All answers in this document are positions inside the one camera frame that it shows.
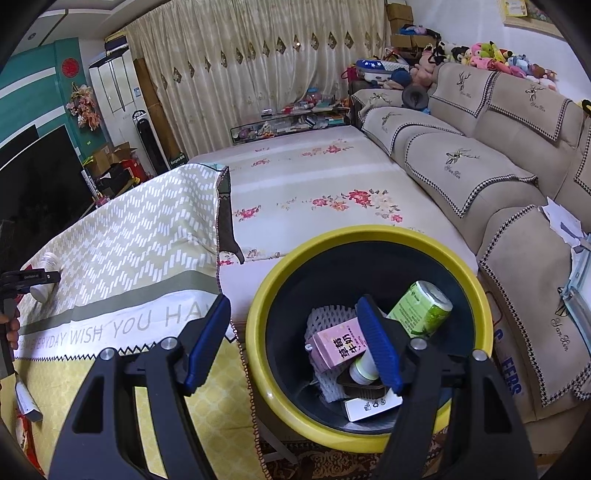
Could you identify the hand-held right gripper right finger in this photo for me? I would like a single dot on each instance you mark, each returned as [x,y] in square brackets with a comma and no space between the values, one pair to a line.
[378,346]

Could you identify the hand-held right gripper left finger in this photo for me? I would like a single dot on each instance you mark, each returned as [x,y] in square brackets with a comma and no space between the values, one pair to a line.
[207,341]

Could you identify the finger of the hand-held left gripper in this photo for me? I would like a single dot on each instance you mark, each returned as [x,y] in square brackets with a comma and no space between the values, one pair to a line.
[27,278]

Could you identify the green and white drink bottle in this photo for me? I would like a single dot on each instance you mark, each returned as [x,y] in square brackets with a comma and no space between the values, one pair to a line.
[362,367]

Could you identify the white supplement bottle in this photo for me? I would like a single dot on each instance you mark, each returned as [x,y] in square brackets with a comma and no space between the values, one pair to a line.
[48,262]

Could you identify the pink milk carton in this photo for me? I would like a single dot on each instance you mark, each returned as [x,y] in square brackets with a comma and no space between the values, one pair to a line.
[332,346]

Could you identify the brown plastic tray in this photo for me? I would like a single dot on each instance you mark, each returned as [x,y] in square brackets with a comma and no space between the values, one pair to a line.
[364,391]

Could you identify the green drink can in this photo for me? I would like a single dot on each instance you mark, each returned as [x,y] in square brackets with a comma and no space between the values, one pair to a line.
[420,309]

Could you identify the small white carton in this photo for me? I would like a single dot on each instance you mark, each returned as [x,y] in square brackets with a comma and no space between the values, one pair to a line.
[369,406]

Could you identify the white foam fruit net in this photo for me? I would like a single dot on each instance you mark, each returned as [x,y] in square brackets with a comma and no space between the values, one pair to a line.
[323,318]

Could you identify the yellow-rimmed black bin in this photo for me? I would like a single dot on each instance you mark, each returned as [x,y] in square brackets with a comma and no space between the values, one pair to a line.
[277,277]

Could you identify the person's left hand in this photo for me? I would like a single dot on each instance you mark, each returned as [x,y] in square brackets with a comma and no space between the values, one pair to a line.
[14,330]

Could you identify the blue and white sachet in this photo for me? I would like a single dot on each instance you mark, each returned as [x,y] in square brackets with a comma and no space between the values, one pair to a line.
[28,401]

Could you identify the red snack packet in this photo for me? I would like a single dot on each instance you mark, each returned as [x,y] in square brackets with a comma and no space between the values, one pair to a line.
[23,438]

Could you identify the black television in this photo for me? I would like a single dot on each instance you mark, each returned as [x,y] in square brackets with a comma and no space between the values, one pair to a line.
[41,184]

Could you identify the zigzag patterned tablecloth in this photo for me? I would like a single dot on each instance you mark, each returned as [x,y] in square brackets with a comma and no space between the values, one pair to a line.
[129,258]

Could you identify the open cardboard box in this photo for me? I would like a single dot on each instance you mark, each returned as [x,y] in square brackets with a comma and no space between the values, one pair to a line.
[111,159]

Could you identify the floral bed sheet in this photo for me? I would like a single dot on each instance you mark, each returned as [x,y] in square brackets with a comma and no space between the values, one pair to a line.
[323,184]

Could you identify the artificial flower bunch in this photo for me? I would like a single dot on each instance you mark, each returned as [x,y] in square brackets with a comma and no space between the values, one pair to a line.
[85,106]

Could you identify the tower fan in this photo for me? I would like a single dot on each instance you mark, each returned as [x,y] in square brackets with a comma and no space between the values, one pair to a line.
[150,138]

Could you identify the clear plastic folder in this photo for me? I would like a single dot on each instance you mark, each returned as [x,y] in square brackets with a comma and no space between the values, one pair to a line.
[579,295]

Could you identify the beige sofa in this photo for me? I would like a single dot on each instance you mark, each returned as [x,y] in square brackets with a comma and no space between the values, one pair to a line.
[498,161]

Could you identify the loose white papers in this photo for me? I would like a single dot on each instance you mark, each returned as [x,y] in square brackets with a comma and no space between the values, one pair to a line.
[565,221]

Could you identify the cluttered glass coffee table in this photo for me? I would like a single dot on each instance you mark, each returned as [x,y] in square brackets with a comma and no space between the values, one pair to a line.
[286,122]

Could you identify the grey neck pillow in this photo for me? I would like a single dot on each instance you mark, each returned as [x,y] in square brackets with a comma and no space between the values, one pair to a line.
[414,98]

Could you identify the beige curtain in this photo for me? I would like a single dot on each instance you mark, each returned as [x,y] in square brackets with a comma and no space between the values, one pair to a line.
[254,69]

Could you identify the blue star-print bag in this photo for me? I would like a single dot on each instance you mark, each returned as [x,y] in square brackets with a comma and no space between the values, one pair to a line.
[378,69]

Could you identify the row of plush toys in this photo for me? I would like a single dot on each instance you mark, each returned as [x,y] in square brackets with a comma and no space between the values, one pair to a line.
[489,57]

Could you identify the stack of cardboard boxes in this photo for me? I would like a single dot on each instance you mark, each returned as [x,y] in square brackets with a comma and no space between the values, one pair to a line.
[401,23]

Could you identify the red round wall ornament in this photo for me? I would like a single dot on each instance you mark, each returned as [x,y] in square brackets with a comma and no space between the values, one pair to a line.
[70,68]

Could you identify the framed wall certificate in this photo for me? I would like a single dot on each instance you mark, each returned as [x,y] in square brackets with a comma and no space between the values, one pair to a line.
[513,7]

